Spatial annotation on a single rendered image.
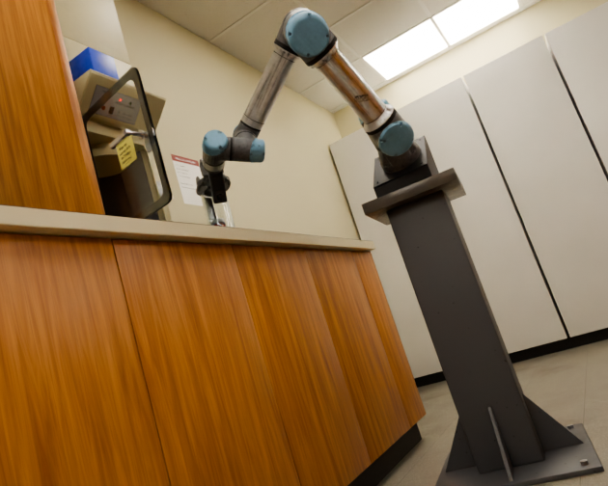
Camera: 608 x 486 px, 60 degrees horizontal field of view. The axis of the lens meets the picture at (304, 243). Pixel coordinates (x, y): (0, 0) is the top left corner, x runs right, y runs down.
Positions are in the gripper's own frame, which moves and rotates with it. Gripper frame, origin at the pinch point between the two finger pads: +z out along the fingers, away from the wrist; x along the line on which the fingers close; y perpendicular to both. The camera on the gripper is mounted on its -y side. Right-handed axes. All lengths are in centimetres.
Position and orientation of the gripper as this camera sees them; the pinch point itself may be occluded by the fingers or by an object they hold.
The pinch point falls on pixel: (212, 193)
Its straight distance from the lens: 194.8
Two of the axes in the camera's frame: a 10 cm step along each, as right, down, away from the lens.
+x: -9.5, 1.9, -2.6
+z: -1.9, 3.2, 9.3
